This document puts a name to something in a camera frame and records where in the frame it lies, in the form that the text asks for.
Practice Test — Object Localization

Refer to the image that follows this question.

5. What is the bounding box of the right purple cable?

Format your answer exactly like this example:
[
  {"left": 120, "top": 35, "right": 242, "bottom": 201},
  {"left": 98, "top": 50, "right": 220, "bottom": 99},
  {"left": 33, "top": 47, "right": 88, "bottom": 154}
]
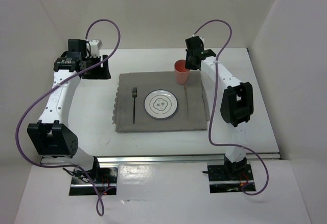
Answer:
[{"left": 191, "top": 19, "right": 270, "bottom": 195}]

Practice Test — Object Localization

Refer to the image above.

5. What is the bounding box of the aluminium front rail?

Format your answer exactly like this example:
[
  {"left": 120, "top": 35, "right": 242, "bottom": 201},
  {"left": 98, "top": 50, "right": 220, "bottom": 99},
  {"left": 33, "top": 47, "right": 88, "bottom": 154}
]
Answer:
[{"left": 40, "top": 152, "right": 281, "bottom": 170}]

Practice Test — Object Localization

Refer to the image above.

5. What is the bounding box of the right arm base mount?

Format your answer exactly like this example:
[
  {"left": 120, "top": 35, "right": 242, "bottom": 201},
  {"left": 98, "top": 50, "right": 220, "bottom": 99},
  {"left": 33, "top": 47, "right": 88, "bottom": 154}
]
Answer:
[{"left": 202, "top": 164, "right": 256, "bottom": 193}]

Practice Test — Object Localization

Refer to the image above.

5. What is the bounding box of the white patterned plate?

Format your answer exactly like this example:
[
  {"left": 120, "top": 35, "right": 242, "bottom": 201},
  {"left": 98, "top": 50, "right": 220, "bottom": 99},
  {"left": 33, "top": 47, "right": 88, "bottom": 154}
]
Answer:
[{"left": 144, "top": 90, "right": 178, "bottom": 120}]

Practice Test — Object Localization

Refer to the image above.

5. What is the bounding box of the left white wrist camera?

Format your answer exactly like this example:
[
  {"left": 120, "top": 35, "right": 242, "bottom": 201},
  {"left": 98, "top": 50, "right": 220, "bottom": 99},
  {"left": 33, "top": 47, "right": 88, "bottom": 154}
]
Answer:
[{"left": 87, "top": 40, "right": 102, "bottom": 58}]

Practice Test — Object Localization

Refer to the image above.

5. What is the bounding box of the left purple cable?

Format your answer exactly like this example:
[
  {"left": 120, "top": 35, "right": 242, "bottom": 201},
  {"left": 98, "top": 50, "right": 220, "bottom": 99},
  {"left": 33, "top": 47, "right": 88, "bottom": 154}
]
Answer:
[{"left": 15, "top": 19, "right": 121, "bottom": 217}]

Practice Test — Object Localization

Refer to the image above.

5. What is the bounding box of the dark metal fork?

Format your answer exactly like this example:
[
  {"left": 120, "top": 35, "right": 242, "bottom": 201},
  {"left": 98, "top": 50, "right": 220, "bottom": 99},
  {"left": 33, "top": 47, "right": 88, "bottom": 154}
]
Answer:
[{"left": 132, "top": 87, "right": 138, "bottom": 124}]

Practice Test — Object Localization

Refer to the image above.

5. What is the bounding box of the grey cloth placemat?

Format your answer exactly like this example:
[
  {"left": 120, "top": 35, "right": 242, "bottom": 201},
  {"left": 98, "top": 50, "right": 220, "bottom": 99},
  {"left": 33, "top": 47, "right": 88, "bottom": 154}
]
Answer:
[{"left": 112, "top": 71, "right": 209, "bottom": 133}]

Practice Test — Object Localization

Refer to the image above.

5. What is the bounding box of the red plastic cup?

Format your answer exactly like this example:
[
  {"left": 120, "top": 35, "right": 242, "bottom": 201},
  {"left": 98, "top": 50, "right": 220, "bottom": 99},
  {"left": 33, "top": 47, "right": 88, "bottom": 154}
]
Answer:
[{"left": 174, "top": 60, "right": 190, "bottom": 85}]

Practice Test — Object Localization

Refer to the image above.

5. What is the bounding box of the grey table knife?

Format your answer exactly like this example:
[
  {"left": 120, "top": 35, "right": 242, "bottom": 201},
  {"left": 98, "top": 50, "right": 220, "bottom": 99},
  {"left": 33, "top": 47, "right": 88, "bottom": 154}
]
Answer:
[{"left": 184, "top": 82, "right": 189, "bottom": 120}]

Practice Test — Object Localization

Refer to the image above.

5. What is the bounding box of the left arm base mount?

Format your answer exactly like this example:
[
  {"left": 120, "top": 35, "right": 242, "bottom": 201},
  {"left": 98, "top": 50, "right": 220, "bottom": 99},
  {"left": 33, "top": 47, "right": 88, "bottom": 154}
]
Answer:
[{"left": 63, "top": 167, "right": 118, "bottom": 196}]

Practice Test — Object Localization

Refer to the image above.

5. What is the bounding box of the purple cable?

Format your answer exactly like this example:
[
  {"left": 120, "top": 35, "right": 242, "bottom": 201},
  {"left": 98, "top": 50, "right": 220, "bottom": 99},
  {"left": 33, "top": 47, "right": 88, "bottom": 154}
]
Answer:
[
  {"left": 191, "top": 19, "right": 270, "bottom": 195},
  {"left": 15, "top": 19, "right": 121, "bottom": 217}
]

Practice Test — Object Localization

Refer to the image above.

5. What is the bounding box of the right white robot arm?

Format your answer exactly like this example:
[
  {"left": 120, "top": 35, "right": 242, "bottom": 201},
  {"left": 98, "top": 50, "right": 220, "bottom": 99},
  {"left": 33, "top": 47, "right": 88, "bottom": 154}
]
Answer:
[{"left": 185, "top": 35, "right": 254, "bottom": 179}]

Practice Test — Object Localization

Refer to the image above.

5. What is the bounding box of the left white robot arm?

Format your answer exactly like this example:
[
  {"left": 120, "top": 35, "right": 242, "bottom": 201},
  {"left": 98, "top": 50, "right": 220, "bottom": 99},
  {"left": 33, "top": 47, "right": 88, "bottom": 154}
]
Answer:
[{"left": 27, "top": 39, "right": 111, "bottom": 183}]

